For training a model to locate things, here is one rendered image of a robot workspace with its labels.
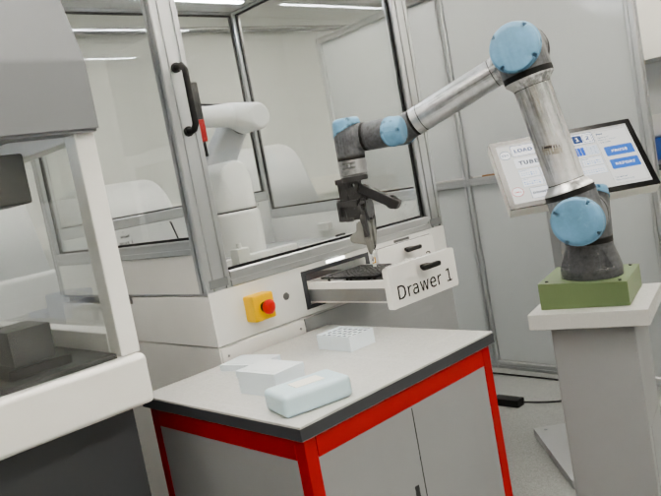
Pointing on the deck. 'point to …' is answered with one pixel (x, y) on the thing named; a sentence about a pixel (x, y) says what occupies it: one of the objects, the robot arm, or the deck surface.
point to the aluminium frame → (183, 155)
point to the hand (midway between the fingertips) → (374, 248)
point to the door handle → (188, 97)
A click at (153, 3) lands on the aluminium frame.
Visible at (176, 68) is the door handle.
